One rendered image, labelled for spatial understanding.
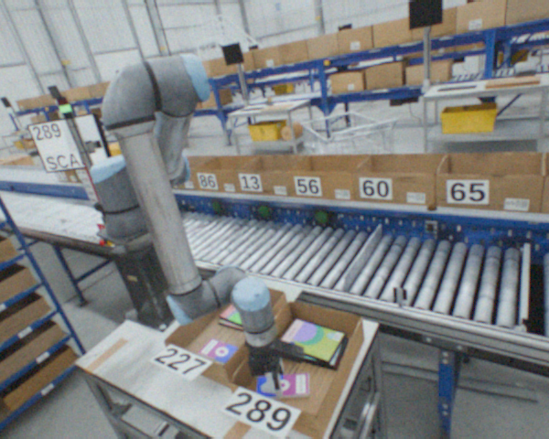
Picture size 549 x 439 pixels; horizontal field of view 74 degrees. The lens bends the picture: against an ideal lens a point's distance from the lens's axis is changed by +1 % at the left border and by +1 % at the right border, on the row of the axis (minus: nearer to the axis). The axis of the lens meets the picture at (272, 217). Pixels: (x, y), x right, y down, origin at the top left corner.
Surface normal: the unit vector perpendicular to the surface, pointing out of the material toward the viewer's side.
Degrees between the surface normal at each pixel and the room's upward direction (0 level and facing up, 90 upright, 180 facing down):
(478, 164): 90
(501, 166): 90
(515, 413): 0
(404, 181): 90
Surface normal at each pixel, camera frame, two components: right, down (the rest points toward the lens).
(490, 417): -0.18, -0.89
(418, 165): -0.54, 0.44
